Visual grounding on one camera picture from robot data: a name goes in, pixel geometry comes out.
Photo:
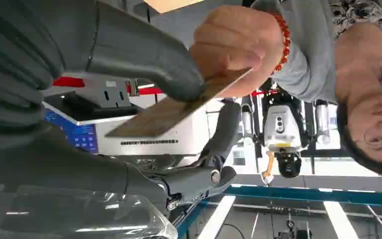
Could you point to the person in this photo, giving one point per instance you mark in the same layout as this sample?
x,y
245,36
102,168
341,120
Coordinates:
x,y
359,59

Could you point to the person's left hand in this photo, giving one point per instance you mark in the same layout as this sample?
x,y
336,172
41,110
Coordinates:
x,y
237,36

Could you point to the blue steel beam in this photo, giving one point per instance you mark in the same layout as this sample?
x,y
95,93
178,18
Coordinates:
x,y
309,194

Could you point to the silver kiosk terminal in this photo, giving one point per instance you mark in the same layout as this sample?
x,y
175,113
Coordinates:
x,y
184,138

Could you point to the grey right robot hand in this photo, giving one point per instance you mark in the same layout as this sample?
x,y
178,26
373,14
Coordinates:
x,y
138,52

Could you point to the white humanoid robot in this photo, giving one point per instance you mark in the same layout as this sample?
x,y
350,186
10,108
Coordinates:
x,y
281,132

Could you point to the red barrier belt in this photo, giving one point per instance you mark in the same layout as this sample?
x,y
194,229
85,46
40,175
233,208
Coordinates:
x,y
67,82

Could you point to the clear plastic hand cover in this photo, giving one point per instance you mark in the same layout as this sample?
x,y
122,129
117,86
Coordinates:
x,y
79,217

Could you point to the white ceiling light strip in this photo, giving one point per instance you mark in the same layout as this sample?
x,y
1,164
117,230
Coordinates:
x,y
341,221
217,217

